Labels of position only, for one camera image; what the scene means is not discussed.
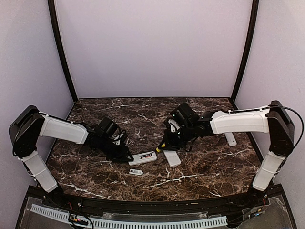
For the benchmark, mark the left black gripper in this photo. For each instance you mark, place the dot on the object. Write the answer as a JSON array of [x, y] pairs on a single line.
[[120, 157]]

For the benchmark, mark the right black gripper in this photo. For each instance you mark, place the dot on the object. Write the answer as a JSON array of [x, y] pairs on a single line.
[[169, 145]]

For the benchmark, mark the yellow handled screwdriver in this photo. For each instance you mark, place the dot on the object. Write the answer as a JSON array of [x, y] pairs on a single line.
[[161, 147]]

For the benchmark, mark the white battery compartment cover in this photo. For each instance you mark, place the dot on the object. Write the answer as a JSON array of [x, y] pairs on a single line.
[[136, 172]]

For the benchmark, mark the white remote with display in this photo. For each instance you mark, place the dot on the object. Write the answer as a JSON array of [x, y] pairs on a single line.
[[137, 161]]

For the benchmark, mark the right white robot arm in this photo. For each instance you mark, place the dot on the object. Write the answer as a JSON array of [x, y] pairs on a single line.
[[185, 126]]

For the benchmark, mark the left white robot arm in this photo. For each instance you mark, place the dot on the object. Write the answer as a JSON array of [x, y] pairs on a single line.
[[32, 124]]

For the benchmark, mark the white centre remote control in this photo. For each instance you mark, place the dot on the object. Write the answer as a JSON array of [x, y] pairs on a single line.
[[172, 158]]

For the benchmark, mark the white remote control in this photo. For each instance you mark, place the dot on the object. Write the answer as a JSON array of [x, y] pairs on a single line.
[[230, 139], [172, 158]]

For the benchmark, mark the white right remote control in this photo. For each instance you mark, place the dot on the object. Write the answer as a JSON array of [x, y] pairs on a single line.
[[230, 139]]

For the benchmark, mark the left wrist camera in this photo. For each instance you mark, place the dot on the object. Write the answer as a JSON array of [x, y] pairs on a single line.
[[121, 138]]

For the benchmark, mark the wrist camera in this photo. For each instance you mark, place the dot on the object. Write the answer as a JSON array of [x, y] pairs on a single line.
[[172, 125], [121, 138]]

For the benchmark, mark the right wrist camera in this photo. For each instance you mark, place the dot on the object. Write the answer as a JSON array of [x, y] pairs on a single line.
[[172, 125]]

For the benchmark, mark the black front table rail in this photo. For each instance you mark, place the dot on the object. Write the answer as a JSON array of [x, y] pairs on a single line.
[[229, 205]]

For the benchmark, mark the white slotted cable duct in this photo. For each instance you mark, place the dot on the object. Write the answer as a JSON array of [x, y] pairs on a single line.
[[129, 221]]

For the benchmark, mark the right black frame post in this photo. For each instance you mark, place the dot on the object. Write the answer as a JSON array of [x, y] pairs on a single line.
[[246, 51]]

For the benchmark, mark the black frame post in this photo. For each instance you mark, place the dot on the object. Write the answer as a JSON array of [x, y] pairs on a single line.
[[246, 51], [60, 49]]

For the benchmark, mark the left black frame post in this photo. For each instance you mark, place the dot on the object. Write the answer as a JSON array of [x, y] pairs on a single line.
[[60, 49]]

